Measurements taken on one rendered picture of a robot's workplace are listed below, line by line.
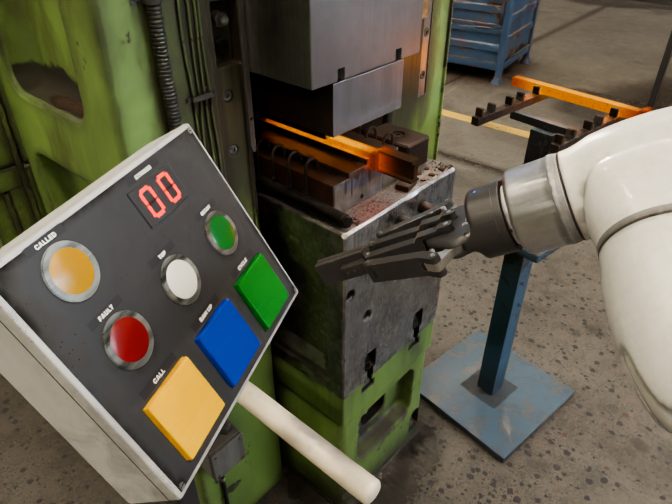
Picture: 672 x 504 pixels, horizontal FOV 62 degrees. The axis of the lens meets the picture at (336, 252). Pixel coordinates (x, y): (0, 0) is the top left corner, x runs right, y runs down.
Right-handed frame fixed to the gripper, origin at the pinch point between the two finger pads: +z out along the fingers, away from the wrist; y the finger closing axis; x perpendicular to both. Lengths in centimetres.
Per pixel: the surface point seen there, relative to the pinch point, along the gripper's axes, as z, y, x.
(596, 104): -28, 93, -26
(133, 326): 13.0, -18.7, 10.2
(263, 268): 12.6, 2.2, 2.1
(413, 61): 5, 81, 4
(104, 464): 19.1, -26.8, 0.7
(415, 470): 46, 49, -97
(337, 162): 16.2, 43.5, -0.2
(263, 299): 12.6, -1.3, -0.5
